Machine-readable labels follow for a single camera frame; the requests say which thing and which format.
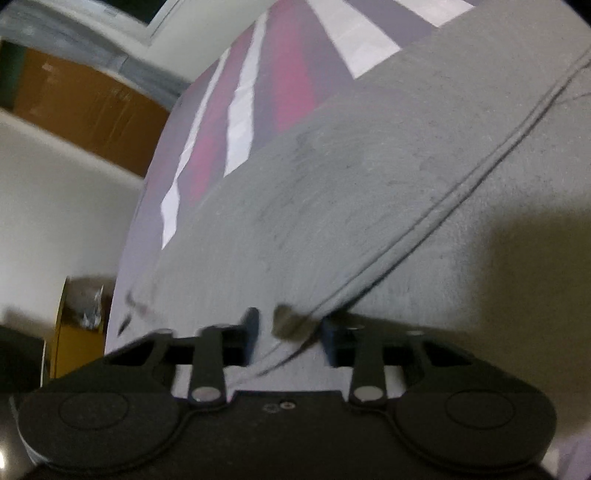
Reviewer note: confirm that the grey sweatpants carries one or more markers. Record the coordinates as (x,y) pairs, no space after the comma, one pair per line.
(369,207)

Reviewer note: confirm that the brown wooden door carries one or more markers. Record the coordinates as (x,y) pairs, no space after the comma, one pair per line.
(90,110)

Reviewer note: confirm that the grey left curtain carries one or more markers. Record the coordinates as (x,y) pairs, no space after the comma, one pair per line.
(35,26)

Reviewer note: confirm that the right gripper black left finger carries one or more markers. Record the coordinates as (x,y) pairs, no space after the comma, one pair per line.
(126,404)

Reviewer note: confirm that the striped pink purple bed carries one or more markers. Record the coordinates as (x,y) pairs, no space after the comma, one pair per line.
(258,101)

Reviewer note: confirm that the white framed window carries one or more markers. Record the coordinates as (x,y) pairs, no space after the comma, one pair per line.
(139,19)

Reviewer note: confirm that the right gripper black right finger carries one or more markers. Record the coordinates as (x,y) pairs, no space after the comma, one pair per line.
(442,400)

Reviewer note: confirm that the yellow wooden shelf cabinet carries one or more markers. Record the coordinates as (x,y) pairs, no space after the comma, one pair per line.
(79,333)

